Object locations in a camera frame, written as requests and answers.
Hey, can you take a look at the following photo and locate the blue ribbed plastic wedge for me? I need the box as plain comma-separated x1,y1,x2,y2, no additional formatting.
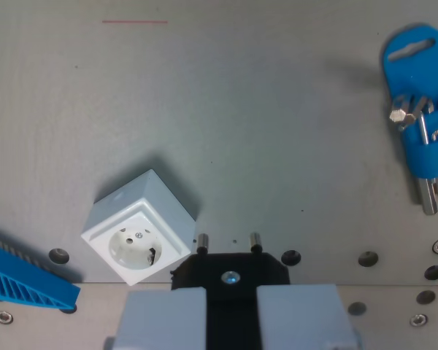
0,233,82,314

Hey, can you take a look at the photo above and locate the white socket box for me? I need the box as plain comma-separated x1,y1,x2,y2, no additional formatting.
80,168,198,287

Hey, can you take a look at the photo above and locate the black two-pin power plug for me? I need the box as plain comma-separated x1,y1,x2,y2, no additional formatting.
169,231,291,350

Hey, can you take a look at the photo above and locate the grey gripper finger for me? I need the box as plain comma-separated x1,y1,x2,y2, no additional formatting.
104,287,208,350
255,283,364,350

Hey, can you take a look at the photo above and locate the large silver hex key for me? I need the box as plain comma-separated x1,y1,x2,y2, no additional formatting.
388,93,430,133

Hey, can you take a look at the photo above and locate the long silver hex key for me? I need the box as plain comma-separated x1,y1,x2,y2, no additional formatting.
417,110,438,217

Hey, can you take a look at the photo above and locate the blue hex key holder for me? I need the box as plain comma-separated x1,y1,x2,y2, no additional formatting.
382,23,438,180

